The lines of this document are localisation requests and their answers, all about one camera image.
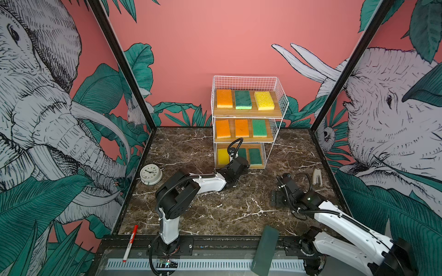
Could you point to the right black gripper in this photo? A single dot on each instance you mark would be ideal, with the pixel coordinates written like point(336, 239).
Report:
point(277, 201)

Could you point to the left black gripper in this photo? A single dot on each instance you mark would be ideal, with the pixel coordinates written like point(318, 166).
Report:
point(245, 171)

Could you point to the yellow sponge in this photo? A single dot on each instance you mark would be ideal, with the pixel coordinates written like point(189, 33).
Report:
point(223, 157)
point(264, 101)

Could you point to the orange sponge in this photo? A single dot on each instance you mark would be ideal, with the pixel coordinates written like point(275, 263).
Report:
point(222, 129)
point(242, 128)
point(224, 99)

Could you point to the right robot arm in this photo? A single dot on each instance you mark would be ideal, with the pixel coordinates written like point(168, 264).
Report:
point(362, 248)

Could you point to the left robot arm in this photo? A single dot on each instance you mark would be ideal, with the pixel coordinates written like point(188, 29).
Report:
point(175, 196)

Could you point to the beige plastic clip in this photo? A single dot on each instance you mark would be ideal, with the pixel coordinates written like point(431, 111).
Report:
point(317, 177)

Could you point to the dark green foreground sponge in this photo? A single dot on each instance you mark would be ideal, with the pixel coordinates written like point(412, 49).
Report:
point(265, 251)

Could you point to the white round clock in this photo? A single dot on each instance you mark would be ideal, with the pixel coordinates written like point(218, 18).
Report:
point(150, 174)

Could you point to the red white marker pen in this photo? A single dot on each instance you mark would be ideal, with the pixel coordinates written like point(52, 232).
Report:
point(130, 244)

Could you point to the white wire three-tier shelf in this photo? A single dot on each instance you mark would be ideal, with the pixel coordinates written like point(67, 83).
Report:
point(247, 115)

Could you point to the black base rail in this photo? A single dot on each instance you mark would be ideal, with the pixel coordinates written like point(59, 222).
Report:
point(188, 245)

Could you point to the left black frame post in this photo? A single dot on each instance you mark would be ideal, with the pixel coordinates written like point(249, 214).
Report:
point(102, 19)

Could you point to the black frame post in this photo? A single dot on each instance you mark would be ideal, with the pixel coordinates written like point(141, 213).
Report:
point(102, 19)
point(375, 22)

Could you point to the white slotted cable duct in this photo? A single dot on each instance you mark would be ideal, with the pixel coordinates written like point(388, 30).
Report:
point(288, 265)

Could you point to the right black frame post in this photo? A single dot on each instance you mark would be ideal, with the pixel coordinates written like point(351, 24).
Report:
point(375, 22)

